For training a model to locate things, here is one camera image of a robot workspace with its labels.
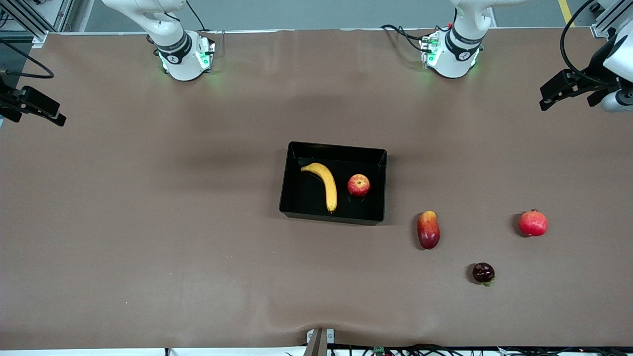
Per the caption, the brown table cover mat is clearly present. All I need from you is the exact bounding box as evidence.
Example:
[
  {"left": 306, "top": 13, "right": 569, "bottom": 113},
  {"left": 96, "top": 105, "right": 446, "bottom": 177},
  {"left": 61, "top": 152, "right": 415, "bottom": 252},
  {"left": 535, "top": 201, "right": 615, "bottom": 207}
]
[{"left": 0, "top": 27, "right": 633, "bottom": 350}]

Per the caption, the dark purple mangosteen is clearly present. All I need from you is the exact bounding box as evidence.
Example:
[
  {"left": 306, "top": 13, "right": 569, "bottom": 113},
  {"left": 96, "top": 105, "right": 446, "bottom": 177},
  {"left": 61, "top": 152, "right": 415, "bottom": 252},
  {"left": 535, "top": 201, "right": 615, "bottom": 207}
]
[{"left": 472, "top": 263, "right": 496, "bottom": 286}]

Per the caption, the red yellow apple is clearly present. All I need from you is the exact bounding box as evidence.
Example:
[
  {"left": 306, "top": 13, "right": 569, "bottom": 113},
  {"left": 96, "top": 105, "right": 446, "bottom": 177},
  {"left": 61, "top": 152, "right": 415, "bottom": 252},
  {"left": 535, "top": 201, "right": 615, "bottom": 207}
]
[{"left": 347, "top": 174, "right": 371, "bottom": 197}]

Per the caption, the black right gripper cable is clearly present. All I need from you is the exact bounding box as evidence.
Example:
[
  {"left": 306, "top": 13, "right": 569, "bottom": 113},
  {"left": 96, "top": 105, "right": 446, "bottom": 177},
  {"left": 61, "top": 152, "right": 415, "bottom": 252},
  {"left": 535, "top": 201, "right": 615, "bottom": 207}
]
[{"left": 0, "top": 39, "right": 54, "bottom": 80}]

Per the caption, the aluminium frame profile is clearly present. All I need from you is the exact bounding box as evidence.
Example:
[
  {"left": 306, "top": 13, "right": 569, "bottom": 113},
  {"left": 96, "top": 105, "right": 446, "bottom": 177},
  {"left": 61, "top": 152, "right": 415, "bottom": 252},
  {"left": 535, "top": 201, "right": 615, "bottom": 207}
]
[
  {"left": 591, "top": 0, "right": 633, "bottom": 39},
  {"left": 0, "top": 0, "right": 75, "bottom": 48}
]

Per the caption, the black left base cable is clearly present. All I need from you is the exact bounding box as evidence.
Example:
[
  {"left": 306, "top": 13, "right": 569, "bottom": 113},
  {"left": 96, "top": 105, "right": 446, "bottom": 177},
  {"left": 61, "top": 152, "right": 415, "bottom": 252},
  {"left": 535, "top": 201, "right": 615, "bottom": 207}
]
[{"left": 380, "top": 24, "right": 433, "bottom": 53}]

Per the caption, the black right base cable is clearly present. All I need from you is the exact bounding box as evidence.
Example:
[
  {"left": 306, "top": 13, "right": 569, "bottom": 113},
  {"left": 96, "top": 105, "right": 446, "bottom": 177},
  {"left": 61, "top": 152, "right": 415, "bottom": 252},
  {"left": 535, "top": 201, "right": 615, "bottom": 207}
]
[{"left": 185, "top": 0, "right": 208, "bottom": 32}]

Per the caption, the black plastic tray box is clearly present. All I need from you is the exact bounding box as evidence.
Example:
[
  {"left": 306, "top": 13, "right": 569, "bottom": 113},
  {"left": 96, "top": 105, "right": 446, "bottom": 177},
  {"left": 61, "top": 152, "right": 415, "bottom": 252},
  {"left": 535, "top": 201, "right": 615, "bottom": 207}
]
[{"left": 278, "top": 141, "right": 387, "bottom": 226}]

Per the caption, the red yellow mango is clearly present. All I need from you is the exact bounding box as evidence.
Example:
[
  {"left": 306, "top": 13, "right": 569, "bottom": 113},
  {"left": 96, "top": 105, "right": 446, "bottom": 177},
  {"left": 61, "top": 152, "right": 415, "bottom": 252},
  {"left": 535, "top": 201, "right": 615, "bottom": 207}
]
[{"left": 417, "top": 211, "right": 441, "bottom": 250}]

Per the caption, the yellow banana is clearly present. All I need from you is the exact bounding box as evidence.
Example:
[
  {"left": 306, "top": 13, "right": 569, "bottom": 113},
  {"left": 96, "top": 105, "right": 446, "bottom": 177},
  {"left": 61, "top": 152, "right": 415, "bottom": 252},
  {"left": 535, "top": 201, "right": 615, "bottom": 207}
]
[{"left": 300, "top": 162, "right": 338, "bottom": 214}]

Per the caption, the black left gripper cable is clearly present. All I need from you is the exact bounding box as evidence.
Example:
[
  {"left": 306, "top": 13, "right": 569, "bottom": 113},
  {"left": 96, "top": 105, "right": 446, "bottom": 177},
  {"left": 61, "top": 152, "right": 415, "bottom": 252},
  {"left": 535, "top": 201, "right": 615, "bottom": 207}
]
[{"left": 560, "top": 0, "right": 610, "bottom": 86}]

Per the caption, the red pomegranate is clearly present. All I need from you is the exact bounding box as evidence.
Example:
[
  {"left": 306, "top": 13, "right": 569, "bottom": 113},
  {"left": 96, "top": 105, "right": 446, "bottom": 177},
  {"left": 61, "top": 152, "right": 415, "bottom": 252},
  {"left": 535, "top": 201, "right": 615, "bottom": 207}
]
[{"left": 518, "top": 209, "right": 549, "bottom": 237}]

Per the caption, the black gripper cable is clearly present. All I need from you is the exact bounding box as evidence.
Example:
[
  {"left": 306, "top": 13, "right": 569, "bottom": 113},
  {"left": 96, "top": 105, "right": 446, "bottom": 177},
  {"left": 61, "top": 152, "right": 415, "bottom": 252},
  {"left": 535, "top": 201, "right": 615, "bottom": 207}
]
[
  {"left": 0, "top": 39, "right": 54, "bottom": 80},
  {"left": 560, "top": 0, "right": 610, "bottom": 86}
]

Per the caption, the black base cable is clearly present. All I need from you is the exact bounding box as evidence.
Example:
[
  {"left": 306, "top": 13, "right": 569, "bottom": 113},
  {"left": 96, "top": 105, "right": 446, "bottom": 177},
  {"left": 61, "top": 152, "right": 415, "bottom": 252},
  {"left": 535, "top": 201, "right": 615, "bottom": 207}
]
[
  {"left": 185, "top": 0, "right": 208, "bottom": 32},
  {"left": 380, "top": 24, "right": 433, "bottom": 53}
]

